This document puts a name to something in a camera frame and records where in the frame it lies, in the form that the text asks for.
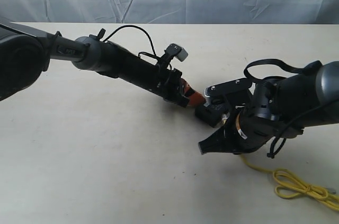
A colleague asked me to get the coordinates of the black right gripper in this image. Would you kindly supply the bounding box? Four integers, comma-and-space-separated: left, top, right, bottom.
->
199, 108, 287, 155

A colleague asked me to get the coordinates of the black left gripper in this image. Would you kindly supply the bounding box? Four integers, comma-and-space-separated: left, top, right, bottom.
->
156, 68, 206, 107

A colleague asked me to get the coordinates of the black network switch box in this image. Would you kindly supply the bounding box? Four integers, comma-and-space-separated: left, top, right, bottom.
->
194, 103, 231, 128

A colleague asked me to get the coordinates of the yellow ethernet cable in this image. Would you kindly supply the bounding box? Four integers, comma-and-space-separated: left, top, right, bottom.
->
239, 154, 339, 211

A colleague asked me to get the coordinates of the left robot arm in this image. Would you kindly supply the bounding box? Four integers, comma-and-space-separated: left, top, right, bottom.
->
1, 22, 206, 107

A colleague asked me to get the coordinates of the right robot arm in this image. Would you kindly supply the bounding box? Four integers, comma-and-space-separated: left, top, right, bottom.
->
195, 59, 338, 158

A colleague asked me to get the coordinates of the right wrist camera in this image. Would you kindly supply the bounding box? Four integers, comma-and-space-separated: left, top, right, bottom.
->
204, 78, 252, 106

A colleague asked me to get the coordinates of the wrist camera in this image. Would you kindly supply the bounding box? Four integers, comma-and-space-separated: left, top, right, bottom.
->
165, 43, 189, 62
204, 78, 252, 106

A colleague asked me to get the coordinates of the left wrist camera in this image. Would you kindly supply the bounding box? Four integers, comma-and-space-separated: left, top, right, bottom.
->
165, 43, 189, 62

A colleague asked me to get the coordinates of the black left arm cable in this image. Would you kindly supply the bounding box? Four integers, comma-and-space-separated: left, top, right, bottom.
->
102, 24, 170, 66

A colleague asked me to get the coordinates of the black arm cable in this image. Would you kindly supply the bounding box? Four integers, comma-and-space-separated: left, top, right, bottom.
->
243, 59, 323, 87
102, 24, 170, 66

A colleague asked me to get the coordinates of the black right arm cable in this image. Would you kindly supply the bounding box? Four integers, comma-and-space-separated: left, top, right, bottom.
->
243, 59, 323, 87

